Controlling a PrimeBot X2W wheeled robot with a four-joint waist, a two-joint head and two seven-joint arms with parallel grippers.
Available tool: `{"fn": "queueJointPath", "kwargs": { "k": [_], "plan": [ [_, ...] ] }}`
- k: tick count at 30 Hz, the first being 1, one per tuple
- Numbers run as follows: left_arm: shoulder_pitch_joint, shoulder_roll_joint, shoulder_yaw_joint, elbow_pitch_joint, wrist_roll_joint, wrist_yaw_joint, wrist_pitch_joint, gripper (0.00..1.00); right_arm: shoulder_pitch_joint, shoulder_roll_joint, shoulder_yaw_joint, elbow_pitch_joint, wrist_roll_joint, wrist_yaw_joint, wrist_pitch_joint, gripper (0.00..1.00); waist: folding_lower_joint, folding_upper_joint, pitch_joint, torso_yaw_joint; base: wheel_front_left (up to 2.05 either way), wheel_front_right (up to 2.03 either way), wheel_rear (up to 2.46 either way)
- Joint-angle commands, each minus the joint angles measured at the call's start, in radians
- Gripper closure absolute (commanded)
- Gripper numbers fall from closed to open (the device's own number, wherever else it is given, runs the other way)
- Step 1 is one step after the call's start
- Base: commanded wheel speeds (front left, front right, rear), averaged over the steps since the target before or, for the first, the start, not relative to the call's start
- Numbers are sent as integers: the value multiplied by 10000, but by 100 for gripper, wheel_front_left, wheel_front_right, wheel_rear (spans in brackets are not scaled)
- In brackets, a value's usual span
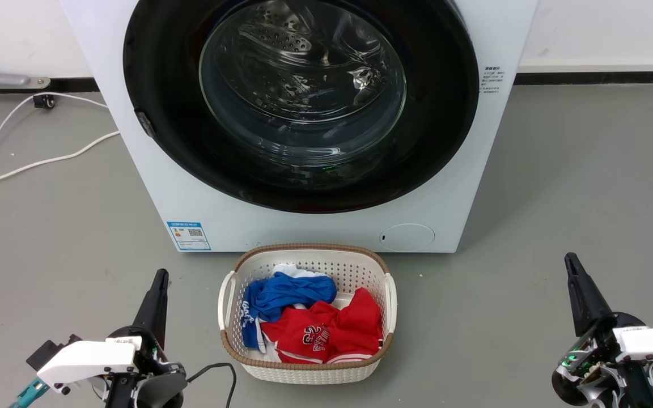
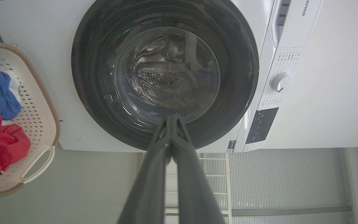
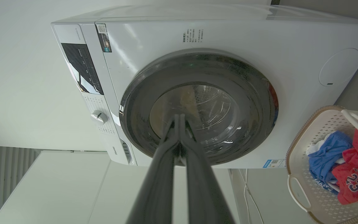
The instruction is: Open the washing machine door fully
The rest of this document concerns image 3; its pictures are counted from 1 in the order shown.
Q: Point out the white garment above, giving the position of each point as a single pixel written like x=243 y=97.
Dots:
x=314 y=148

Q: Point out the red jersey number 23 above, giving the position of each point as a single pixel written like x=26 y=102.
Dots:
x=357 y=177

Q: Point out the round grey washer door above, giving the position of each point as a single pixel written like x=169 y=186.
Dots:
x=247 y=93

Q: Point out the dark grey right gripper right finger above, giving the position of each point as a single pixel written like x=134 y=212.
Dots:
x=205 y=193

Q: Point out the white front-load washing machine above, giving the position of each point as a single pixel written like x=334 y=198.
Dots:
x=228 y=43

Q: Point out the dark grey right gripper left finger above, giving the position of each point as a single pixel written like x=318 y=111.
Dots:
x=154 y=189

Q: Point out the blue garment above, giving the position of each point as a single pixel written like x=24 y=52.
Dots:
x=326 y=157

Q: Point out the white control dial knob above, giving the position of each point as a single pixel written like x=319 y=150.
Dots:
x=99 y=117

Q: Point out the cream perforated laundry basket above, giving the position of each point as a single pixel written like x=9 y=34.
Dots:
x=309 y=193

